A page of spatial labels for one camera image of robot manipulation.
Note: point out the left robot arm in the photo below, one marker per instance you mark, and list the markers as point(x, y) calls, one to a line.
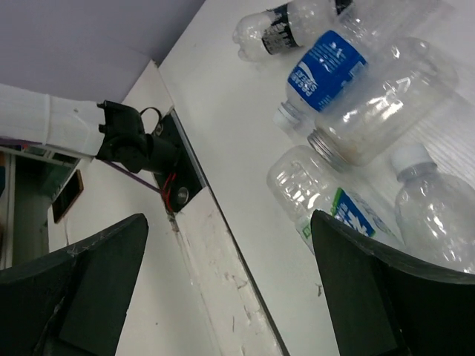
point(49, 120)

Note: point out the clear plastic jar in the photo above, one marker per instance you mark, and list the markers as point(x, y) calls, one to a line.
point(408, 80)

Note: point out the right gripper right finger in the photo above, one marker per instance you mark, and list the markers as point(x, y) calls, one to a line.
point(383, 301)

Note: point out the blue label plastic bottle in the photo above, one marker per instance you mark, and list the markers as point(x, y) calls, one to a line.
point(319, 76)

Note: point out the green label plastic bottle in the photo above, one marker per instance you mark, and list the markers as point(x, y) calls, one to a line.
point(302, 182)

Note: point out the black label small bottle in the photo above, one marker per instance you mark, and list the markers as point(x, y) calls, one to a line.
point(286, 27)

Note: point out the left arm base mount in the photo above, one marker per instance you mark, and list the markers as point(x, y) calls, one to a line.
point(147, 140)

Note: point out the smartphone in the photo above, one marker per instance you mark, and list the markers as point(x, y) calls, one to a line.
point(67, 196)

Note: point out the clear crumpled plastic bottle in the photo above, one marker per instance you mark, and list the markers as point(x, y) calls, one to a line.
point(434, 211)

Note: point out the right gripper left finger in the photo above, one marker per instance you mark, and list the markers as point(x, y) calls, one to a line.
point(73, 301)

